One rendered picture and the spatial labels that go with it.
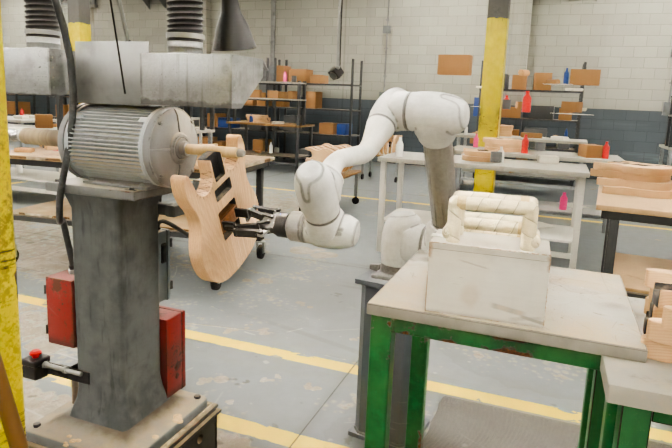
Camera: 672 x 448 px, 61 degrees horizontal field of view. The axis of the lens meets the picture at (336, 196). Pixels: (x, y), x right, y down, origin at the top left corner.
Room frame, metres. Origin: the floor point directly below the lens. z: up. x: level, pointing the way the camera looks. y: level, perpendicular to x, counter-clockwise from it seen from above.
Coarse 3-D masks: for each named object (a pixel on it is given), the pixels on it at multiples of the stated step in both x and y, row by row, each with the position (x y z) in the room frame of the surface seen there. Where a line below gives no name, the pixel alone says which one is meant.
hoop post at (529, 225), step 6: (528, 216) 1.25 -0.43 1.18; (534, 216) 1.25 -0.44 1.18; (522, 222) 1.27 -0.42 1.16; (528, 222) 1.25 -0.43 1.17; (534, 222) 1.25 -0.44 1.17; (522, 228) 1.26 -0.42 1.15; (528, 228) 1.25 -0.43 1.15; (534, 228) 1.25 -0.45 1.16; (522, 234) 1.26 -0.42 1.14; (528, 234) 1.25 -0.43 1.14; (534, 234) 1.25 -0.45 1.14; (522, 240) 1.26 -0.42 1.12; (528, 240) 1.25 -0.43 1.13; (522, 246) 1.25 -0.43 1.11; (528, 246) 1.25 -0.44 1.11
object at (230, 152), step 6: (192, 144) 1.77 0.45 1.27; (186, 150) 1.76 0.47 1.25; (192, 150) 1.75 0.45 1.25; (198, 150) 1.75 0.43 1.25; (204, 150) 1.74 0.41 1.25; (210, 150) 1.73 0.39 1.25; (216, 150) 1.72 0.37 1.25; (222, 150) 1.72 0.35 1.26; (228, 150) 1.71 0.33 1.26; (234, 150) 1.70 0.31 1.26; (222, 156) 1.72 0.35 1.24; (228, 156) 1.71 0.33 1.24; (234, 156) 1.71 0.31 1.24
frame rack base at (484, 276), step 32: (448, 256) 1.29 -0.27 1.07; (480, 256) 1.27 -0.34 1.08; (512, 256) 1.25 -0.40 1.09; (544, 256) 1.23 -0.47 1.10; (448, 288) 1.29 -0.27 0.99; (480, 288) 1.27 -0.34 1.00; (512, 288) 1.24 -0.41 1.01; (544, 288) 1.22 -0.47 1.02; (512, 320) 1.24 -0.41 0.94; (544, 320) 1.22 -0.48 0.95
